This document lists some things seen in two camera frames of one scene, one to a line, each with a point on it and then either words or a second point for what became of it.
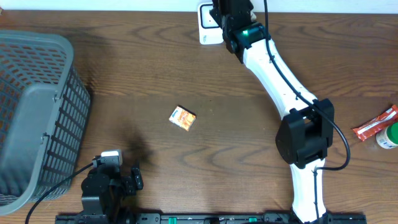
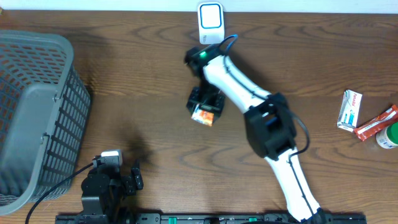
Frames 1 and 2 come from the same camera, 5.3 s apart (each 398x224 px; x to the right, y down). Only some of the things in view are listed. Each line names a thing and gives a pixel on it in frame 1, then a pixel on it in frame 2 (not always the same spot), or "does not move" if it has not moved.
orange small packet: x=183 y=117 -> x=203 y=116
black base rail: x=250 y=218 does not move
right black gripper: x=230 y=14 -> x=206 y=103
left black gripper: x=129 y=182 does not move
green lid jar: x=387 y=138 does not move
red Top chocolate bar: x=377 y=124 does not move
